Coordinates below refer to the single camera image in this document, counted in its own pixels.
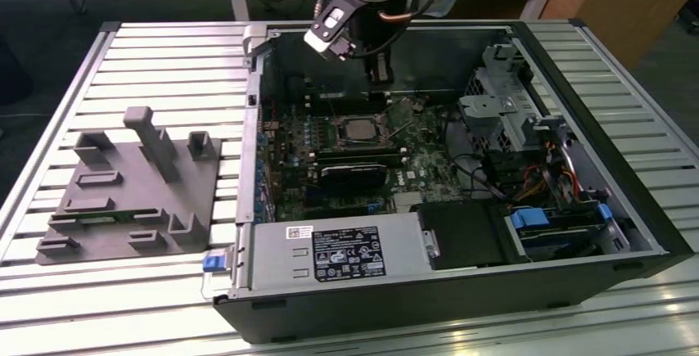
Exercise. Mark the black PC case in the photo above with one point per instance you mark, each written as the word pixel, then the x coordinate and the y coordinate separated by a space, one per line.
pixel 381 307

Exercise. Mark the green RAM stick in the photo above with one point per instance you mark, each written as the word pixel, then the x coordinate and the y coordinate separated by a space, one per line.
pixel 125 217

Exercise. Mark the black graphics card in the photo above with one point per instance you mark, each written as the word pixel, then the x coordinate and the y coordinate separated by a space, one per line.
pixel 349 176

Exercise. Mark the metal locking lever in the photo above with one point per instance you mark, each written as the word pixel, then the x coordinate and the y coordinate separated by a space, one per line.
pixel 404 127

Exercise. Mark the black drive bay cover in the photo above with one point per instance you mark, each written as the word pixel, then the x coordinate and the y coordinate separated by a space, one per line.
pixel 464 233

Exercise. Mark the CPU socket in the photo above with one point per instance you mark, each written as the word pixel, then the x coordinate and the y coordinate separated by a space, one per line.
pixel 360 143

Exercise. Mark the small silver heatsink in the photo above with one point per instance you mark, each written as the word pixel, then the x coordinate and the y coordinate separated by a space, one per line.
pixel 408 200

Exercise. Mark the wooden cabinet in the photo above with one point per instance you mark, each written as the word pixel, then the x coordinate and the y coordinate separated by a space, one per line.
pixel 628 4

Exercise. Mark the white wrist webcam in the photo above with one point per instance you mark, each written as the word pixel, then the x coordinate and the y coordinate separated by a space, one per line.
pixel 327 32

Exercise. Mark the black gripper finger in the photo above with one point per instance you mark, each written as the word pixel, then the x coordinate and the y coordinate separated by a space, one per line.
pixel 372 69

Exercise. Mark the grey power supply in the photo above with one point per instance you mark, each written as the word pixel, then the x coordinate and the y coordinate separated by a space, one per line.
pixel 272 258

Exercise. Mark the blue disk carrier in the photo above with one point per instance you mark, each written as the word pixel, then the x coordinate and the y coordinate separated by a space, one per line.
pixel 527 219

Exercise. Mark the black RAM slot bank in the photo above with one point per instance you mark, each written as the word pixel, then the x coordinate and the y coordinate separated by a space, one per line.
pixel 355 154
pixel 344 104

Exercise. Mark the green motherboard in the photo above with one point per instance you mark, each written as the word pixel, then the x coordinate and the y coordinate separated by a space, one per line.
pixel 431 168

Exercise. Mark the blue plastic latch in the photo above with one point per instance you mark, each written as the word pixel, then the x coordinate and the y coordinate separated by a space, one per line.
pixel 604 213

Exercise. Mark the grey metal drive cage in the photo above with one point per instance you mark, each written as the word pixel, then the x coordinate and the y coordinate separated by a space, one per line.
pixel 485 106

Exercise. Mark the grey parts rack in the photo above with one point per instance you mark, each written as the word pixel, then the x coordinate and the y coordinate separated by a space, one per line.
pixel 136 192

